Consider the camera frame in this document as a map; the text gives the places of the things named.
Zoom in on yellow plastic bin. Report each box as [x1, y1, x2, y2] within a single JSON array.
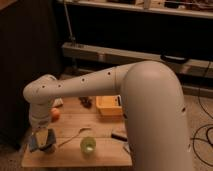
[[96, 95, 123, 116]]

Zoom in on orange fruit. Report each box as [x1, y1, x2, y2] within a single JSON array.
[[51, 108, 60, 122]]

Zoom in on wooden table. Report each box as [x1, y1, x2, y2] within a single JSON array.
[[22, 98, 132, 168]]

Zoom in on grey cloth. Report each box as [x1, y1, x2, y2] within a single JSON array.
[[123, 143, 130, 154]]

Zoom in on metal cup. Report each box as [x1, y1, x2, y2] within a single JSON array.
[[42, 144, 56, 154]]

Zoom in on white handled dish brush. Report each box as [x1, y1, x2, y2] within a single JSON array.
[[117, 95, 122, 106]]

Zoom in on bunch of dark grapes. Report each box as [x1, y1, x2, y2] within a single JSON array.
[[79, 97, 92, 109]]

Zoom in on green plastic cup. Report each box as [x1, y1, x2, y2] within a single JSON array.
[[80, 137, 96, 154]]

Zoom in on blue sponge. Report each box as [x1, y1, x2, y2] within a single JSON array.
[[28, 129, 58, 153]]

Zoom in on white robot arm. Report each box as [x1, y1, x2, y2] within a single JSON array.
[[23, 61, 195, 171]]

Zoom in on black cables on floor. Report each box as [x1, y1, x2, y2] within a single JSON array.
[[189, 59, 213, 169]]

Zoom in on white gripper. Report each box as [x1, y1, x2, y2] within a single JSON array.
[[29, 104, 51, 147]]

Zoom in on metal stand pole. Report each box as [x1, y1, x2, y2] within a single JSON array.
[[63, 0, 76, 45]]

